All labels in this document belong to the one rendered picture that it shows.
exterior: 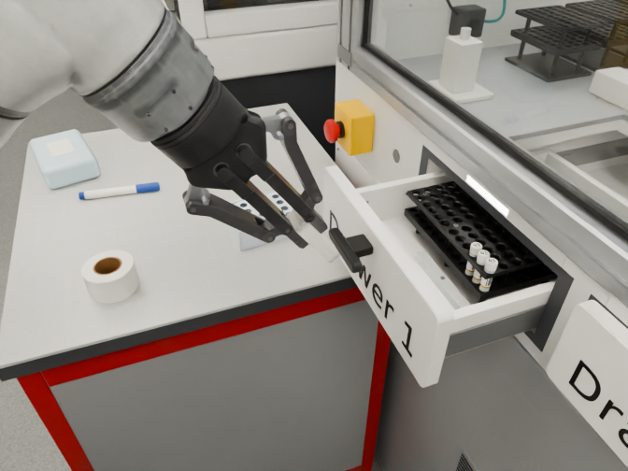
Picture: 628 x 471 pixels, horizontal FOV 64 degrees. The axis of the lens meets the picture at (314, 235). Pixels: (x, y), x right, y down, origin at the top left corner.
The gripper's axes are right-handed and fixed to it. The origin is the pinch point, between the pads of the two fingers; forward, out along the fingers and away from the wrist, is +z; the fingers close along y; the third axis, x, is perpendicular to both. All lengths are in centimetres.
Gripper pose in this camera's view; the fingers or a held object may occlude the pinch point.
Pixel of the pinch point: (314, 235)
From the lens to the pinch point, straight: 54.1
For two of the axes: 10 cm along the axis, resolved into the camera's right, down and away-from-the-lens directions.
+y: 7.7, -6.3, -1.3
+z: 5.4, 5.2, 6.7
